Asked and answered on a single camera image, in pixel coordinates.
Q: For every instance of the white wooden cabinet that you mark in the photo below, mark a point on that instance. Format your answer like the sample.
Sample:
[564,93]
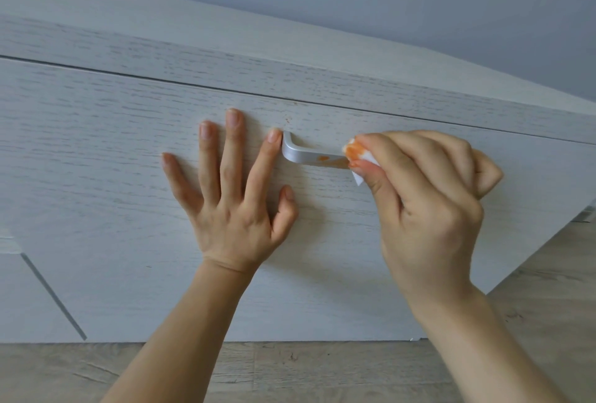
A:
[139,30]

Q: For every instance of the person's right thumb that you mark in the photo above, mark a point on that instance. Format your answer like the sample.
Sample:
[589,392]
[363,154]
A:
[379,188]

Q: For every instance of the person's right forearm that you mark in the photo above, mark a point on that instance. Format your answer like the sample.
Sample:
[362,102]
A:
[484,356]

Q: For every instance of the person's right hand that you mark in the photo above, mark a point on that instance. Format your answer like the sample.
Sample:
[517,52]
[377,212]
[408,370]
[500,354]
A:
[428,230]

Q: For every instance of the person's left forearm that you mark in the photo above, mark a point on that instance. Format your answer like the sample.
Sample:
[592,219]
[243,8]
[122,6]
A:
[186,337]

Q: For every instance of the person's left middle finger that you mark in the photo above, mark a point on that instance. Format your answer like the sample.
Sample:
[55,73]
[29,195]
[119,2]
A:
[232,156]

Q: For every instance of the person's left thumb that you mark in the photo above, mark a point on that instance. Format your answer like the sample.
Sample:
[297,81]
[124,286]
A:
[286,214]

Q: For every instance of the white wooden drawer front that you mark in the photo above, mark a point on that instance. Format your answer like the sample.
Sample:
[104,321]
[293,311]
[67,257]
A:
[116,193]

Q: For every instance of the white wipe with orange stain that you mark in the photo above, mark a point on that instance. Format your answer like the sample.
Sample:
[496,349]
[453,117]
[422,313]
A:
[359,151]

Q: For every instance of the person's left hand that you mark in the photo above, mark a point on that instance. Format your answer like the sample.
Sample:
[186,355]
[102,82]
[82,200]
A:
[233,230]

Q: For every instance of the person's left little finger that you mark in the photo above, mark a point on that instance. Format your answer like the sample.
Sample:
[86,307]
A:
[180,184]

